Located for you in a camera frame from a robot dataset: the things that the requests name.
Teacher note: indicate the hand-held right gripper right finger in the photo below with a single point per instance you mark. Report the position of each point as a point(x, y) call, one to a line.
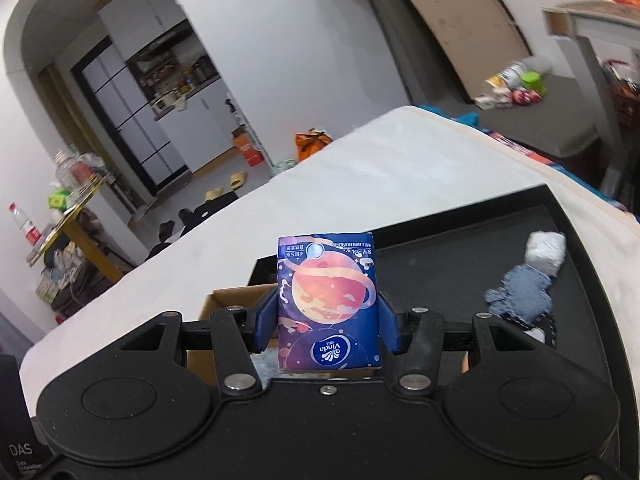
point(389, 325)

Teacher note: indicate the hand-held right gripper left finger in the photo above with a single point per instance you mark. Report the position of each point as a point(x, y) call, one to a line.
point(264, 320)

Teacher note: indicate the brown cardboard box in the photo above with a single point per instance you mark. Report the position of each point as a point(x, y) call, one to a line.
point(225, 297)

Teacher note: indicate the blue tissue packet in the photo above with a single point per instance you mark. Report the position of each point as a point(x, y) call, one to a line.
point(327, 300)

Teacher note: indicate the black tray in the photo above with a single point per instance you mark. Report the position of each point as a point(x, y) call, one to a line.
point(450, 260)

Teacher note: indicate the blue knitted cloth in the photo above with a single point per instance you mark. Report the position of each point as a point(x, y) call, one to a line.
point(525, 295)

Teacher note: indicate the clear bubble wrap bag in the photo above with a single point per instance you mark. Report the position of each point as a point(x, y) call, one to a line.
point(545, 252)

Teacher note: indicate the black clothes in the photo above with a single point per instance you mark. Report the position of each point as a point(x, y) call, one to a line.
point(200, 215)

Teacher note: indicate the yellow slipper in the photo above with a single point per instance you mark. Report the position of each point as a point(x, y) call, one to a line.
point(238, 180)
point(214, 194)

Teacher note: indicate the orange cardboard box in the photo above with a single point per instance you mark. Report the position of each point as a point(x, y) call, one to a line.
point(247, 150)

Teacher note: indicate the orange bag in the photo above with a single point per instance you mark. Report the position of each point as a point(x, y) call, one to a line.
point(312, 145)

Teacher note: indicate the yellow side table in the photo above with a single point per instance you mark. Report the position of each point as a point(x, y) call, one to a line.
point(85, 235)

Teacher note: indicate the white cabinet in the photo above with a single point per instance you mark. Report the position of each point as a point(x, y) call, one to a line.
point(205, 125)

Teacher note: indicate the clear water bottle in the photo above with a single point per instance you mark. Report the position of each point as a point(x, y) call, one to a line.
point(25, 225)

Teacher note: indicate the green small box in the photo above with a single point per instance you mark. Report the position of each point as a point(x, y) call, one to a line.
point(58, 199)

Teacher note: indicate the black framed glass door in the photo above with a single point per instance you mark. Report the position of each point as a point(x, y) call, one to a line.
point(125, 120)

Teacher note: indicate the clear glass jar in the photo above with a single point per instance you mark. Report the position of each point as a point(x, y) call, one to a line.
point(66, 172)

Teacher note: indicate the grey bench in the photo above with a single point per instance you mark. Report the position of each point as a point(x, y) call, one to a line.
point(540, 120)

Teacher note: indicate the small red doll figures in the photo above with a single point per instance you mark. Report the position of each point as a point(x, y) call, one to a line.
point(525, 96)

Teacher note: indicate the green cup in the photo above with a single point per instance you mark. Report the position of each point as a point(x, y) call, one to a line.
point(530, 80)

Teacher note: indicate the brown cardboard board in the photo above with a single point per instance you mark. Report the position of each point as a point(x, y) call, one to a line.
point(465, 25)

